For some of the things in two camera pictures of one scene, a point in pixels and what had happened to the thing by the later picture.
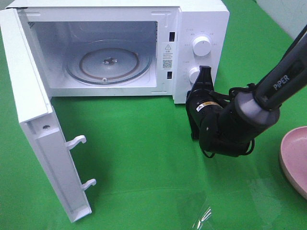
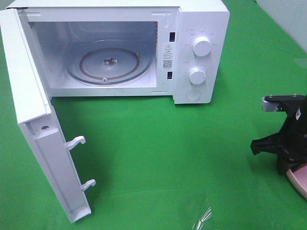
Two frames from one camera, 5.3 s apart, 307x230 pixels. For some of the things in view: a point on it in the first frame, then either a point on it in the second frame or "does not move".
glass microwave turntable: x=108 y=62 does not move
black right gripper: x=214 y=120 to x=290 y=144
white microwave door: x=34 y=110 does not move
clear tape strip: x=198 y=224 does not move
